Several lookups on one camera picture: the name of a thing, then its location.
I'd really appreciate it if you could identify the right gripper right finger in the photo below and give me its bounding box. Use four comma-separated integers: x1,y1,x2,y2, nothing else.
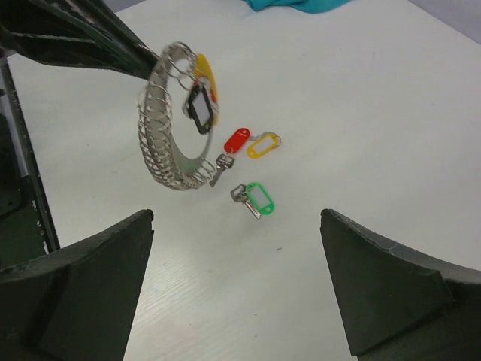
320,209,480,360

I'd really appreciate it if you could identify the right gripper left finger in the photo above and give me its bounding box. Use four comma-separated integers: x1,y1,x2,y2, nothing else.
1,209,153,360

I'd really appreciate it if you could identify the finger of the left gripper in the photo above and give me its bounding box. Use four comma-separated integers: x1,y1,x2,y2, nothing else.
1,0,158,80

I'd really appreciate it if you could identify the green key tag with key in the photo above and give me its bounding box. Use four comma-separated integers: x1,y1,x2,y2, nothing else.
230,182,275,220

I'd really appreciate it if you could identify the black key tag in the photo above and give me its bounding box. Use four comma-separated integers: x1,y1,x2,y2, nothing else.
183,83,216,135

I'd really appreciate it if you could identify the small red key tag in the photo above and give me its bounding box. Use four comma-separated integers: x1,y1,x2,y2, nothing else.
210,88,218,105

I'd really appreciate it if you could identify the red key tag with key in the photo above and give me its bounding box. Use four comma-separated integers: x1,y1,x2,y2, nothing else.
209,127,250,187

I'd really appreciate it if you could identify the teal cloth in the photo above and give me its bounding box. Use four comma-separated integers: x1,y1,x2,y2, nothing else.
245,0,349,14

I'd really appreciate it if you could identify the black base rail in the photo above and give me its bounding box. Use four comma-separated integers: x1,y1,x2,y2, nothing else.
1,51,60,268

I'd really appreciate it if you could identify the yellow key tag with ring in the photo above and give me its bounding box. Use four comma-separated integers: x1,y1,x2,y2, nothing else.
246,132,281,159

